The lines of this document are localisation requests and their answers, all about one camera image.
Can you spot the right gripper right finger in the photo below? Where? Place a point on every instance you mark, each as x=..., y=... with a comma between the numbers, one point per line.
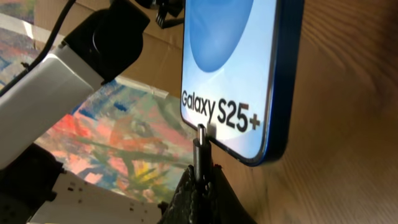
x=223, y=205

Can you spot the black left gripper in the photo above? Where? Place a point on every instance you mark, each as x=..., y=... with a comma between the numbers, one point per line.
x=167, y=11

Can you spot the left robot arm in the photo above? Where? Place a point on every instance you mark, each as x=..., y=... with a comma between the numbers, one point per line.
x=34, y=185

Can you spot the blue Galaxy smartphone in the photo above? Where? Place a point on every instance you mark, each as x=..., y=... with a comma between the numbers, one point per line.
x=238, y=73

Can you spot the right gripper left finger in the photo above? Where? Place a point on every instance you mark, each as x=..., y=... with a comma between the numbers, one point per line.
x=184, y=207

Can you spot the colourful painted sheet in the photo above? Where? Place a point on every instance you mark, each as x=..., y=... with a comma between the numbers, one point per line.
x=127, y=137

